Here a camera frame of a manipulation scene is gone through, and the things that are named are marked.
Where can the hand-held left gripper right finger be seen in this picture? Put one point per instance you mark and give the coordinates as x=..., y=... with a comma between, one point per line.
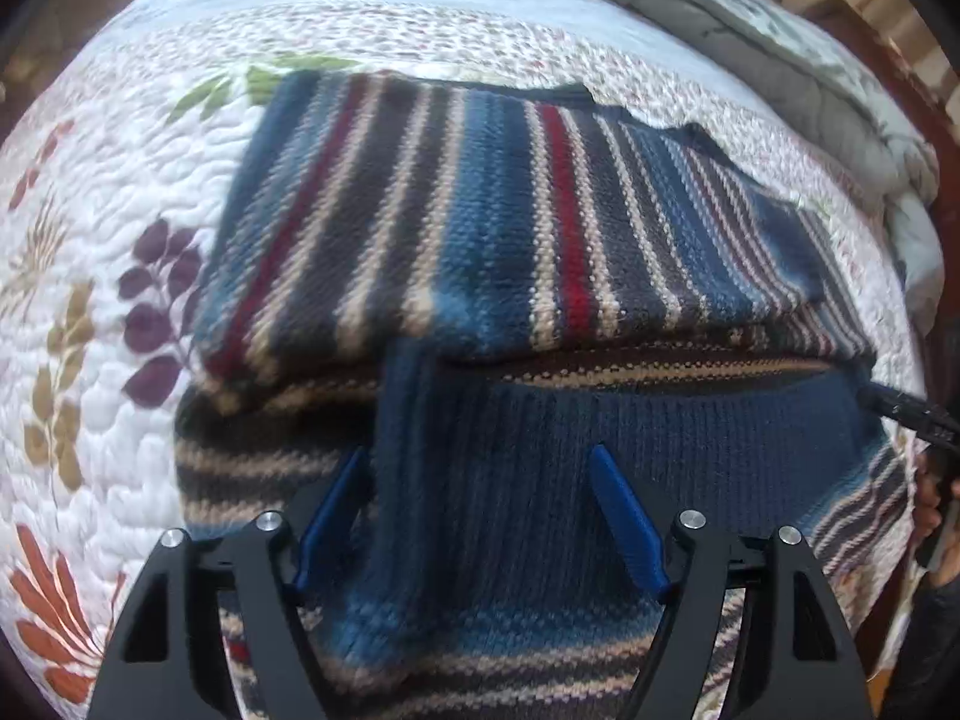
x=626, y=521

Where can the white floral quilt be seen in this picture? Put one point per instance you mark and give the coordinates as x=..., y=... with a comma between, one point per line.
x=112, y=165

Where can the person's right forearm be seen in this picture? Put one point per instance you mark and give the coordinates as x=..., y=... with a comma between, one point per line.
x=930, y=645

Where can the person's right hand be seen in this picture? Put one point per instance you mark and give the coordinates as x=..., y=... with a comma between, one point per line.
x=930, y=499

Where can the dark wooden headboard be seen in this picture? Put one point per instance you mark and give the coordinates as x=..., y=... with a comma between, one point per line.
x=900, y=90

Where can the striped blue knit sweater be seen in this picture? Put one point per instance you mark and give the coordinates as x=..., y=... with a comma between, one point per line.
x=487, y=240

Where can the grey-blue comforter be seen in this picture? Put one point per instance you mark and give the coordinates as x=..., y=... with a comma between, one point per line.
x=750, y=7

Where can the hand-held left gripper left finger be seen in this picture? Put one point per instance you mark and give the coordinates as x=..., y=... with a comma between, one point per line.
x=330, y=517

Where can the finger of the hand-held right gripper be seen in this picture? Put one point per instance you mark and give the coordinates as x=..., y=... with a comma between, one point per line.
x=907, y=411

